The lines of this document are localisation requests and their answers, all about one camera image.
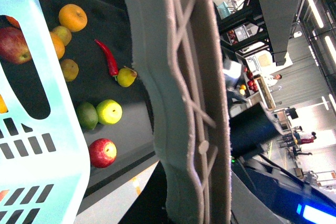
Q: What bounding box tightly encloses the olive brown pear lower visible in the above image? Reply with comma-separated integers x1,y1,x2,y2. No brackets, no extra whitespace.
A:
60,59,79,82

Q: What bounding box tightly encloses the red apple near edge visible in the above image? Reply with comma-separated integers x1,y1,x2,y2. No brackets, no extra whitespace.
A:
88,138,117,168

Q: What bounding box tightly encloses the orange persimmon centre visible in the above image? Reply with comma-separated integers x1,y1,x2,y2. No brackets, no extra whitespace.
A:
49,31,65,59

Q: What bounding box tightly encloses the green mango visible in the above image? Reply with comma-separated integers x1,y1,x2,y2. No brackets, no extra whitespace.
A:
76,102,98,130

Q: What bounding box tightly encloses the yellow pear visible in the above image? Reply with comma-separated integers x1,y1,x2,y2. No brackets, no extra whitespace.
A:
117,66,138,88

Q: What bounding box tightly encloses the yellow orange apple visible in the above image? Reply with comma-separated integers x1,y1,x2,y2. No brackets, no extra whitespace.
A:
58,4,88,32

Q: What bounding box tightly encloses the light blue shopping basket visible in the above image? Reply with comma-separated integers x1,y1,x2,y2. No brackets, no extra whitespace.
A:
1,0,90,223

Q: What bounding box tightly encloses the black near fruit tray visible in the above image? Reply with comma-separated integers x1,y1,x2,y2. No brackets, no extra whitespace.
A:
0,0,158,196

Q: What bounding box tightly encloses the red yellow apple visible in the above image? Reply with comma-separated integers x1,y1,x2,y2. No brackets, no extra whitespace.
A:
1,27,32,65

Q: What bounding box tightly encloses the bright green apple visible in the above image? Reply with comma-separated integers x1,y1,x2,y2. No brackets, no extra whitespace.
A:
96,99,123,125

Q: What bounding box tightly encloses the grey basket handle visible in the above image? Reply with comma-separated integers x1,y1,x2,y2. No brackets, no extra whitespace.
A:
125,0,232,223

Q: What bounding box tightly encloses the red chili pepper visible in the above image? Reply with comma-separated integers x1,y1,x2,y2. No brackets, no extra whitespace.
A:
94,39,119,81

